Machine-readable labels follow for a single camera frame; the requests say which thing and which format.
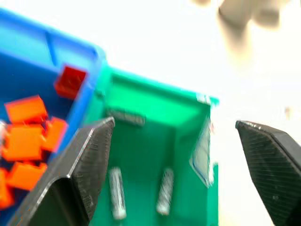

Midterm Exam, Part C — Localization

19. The red plastic block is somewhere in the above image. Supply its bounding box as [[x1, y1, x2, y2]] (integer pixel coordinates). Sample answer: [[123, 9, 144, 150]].
[[54, 64, 88, 100]]

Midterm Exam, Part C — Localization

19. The orange plastic block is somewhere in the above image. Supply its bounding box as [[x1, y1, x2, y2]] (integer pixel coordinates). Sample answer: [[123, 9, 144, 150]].
[[4, 95, 49, 125], [41, 117, 69, 153], [0, 168, 15, 210], [6, 161, 48, 192], [1, 124, 47, 162]]

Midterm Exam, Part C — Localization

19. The white label sticker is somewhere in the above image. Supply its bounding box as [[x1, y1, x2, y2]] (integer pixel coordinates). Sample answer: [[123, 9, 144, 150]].
[[189, 117, 214, 188]]

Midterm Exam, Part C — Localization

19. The silver AA battery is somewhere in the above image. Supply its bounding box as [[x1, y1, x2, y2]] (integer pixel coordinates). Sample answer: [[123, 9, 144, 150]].
[[109, 166, 128, 220], [156, 167, 175, 215]]

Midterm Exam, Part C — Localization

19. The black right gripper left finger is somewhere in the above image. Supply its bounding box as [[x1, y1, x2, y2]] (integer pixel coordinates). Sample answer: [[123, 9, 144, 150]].
[[7, 117, 116, 226]]

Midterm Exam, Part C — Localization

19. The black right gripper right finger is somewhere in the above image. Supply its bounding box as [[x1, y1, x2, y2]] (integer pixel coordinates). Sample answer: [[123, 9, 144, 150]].
[[235, 120, 301, 226]]

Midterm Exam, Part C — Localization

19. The blue plastic bin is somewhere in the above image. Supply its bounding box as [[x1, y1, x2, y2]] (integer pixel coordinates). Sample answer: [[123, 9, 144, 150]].
[[0, 8, 108, 224]]

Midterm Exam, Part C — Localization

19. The green plastic bin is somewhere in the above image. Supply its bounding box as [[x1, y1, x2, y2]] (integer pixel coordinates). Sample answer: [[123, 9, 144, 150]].
[[83, 67, 220, 226]]

